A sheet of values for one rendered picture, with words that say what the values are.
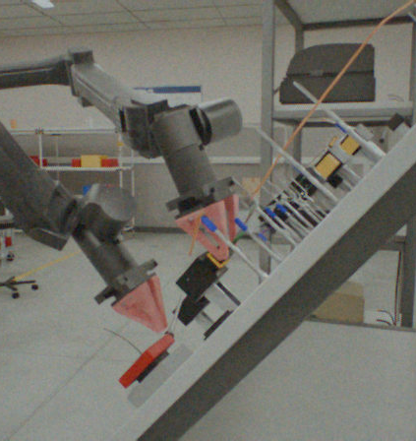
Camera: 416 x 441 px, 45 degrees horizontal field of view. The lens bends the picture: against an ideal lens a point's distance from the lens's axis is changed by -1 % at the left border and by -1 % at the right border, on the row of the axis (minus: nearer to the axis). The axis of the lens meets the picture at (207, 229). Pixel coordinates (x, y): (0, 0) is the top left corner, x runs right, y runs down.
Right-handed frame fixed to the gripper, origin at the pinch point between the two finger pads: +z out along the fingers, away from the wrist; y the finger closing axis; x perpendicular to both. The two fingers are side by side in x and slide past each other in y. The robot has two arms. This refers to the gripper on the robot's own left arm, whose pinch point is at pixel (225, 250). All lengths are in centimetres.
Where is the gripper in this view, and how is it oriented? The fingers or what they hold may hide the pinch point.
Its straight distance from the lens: 69.9
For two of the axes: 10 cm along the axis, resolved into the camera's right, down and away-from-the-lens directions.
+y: 3.8, -2.1, 9.0
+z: 4.0, 9.2, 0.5
